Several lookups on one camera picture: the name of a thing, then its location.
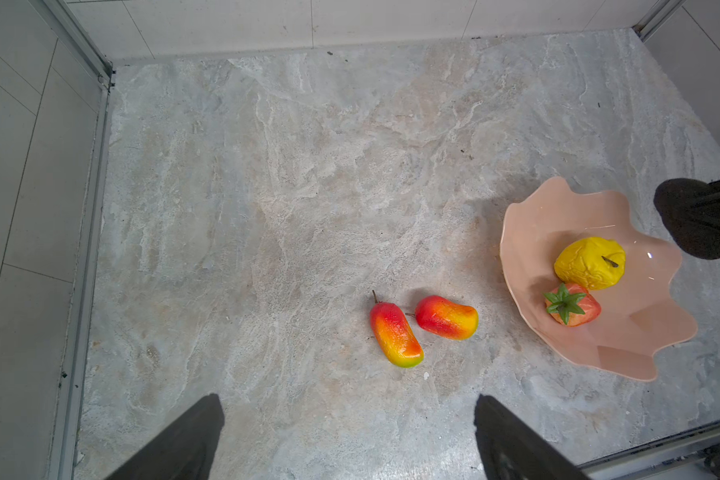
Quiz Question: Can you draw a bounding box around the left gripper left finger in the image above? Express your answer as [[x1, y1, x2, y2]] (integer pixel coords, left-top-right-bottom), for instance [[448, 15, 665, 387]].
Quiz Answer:
[[108, 393, 225, 480]]

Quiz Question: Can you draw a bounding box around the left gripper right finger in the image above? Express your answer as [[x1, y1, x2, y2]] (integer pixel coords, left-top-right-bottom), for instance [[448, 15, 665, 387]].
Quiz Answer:
[[474, 395, 588, 480]]

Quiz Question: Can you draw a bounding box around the dark fake avocado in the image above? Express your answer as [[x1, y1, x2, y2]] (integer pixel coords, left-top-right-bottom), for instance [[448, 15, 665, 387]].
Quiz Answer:
[[654, 178, 720, 260]]

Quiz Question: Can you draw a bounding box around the yellow fake apple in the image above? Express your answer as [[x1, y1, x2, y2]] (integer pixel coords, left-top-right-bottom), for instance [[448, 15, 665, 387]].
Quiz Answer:
[[553, 237, 626, 290]]

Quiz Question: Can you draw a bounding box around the red yellow fake mango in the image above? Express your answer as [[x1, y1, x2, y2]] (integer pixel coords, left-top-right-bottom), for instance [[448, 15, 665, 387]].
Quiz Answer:
[[415, 295, 479, 340]]

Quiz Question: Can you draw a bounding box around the red fake strawberry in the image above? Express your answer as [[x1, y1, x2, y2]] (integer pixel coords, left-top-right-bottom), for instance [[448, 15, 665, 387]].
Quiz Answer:
[[544, 283, 602, 327]]

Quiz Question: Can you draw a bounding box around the pink scalloped fruit bowl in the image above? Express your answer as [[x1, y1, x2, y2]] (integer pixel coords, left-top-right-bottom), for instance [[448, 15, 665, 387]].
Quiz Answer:
[[500, 177, 698, 382]]

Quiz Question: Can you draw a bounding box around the red yellow fake pear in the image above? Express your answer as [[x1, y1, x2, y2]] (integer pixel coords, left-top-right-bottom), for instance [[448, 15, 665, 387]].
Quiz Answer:
[[370, 292, 424, 368]]

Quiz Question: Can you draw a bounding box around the aluminium mounting rail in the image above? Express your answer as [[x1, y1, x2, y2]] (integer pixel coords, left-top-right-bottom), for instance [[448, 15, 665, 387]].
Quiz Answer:
[[579, 421, 720, 479]]

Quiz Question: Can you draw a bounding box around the right aluminium corner post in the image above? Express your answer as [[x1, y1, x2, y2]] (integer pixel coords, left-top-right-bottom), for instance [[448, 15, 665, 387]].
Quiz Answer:
[[632, 0, 685, 41]]

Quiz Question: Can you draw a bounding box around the aluminium corner post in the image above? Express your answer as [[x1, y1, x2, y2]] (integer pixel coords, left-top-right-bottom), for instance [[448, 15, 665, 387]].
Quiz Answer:
[[632, 0, 685, 41], [29, 0, 113, 91]]

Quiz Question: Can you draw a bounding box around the left aluminium corner post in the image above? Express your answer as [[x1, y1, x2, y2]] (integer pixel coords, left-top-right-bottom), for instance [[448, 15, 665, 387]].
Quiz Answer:
[[29, 0, 113, 91]]

